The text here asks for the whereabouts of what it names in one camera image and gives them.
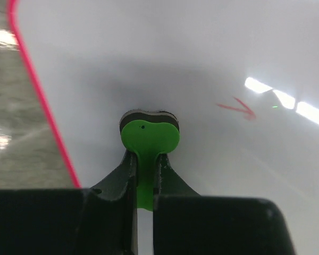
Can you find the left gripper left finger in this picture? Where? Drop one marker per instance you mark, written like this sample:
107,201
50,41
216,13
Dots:
97,220

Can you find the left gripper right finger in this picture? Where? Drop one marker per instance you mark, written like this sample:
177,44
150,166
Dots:
185,222

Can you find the green whiteboard eraser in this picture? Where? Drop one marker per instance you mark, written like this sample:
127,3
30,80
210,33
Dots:
148,135

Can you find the pink framed whiteboard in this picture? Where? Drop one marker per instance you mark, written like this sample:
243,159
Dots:
242,78

